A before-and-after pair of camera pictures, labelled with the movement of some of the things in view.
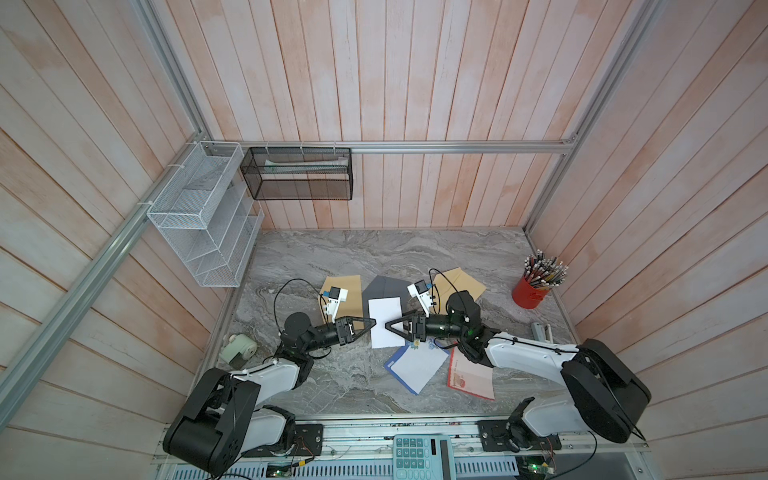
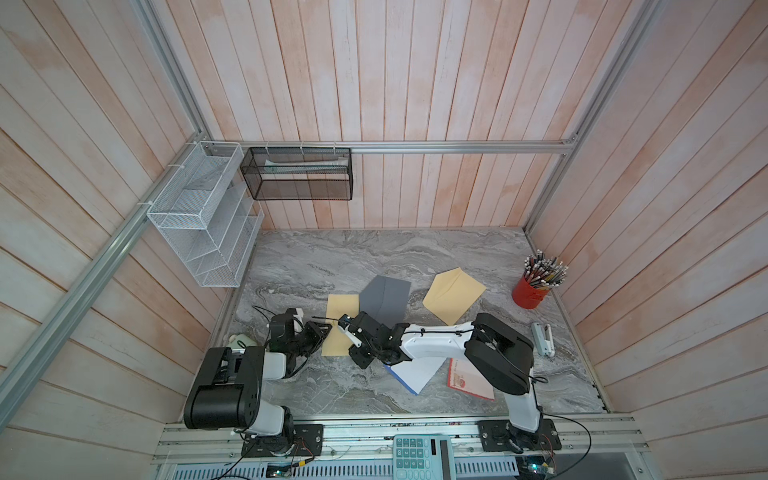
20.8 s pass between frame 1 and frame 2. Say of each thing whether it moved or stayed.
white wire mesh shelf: stayed
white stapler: stayed
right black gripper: moved
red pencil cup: stayed
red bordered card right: stayed
